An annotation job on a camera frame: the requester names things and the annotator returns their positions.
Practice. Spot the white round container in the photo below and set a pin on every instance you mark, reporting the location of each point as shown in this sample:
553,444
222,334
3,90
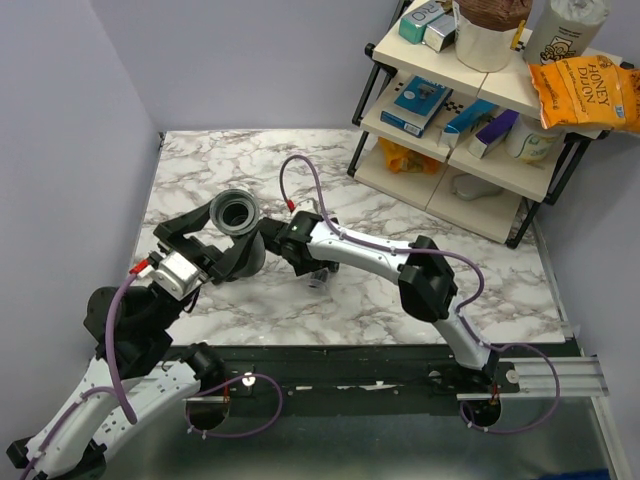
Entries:
529,141

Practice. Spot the blue product box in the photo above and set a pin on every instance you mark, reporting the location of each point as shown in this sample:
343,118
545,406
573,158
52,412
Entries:
414,105

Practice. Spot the cream tiered shelf rack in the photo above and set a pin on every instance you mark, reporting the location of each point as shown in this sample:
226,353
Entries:
496,165

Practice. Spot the white tub brown lid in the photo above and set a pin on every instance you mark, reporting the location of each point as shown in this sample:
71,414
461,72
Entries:
485,30

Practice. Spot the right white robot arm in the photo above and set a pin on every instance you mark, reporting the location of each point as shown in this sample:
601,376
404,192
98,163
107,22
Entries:
426,282

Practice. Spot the orange honey dijon chip bag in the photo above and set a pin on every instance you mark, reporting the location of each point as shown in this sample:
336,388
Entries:
588,91

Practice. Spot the orange snack bag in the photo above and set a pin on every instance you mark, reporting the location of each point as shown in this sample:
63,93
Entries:
400,159

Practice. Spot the grey cylindrical canister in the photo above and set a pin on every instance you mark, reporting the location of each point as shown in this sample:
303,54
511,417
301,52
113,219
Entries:
565,29

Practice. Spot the blue white carton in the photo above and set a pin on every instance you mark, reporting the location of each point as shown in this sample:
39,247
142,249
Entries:
464,122

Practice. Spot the purple white carton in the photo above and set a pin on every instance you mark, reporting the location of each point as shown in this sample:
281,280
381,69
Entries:
491,135

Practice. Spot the clear plastic pipe fitting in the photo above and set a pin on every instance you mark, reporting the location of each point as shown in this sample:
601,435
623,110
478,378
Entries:
319,280

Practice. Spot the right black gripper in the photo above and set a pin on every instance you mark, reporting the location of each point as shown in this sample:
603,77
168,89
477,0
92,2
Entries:
314,266

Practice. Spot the teal green box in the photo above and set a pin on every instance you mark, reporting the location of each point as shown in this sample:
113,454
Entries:
413,24

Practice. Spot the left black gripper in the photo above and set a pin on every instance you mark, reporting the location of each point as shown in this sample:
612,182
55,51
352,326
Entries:
205,258

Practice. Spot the aluminium frame rail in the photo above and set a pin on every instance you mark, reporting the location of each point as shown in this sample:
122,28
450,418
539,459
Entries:
523,378

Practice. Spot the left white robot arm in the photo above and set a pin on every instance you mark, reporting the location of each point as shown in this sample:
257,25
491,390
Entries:
215,243

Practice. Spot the silver small box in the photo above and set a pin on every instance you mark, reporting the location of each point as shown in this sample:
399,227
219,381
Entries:
440,33

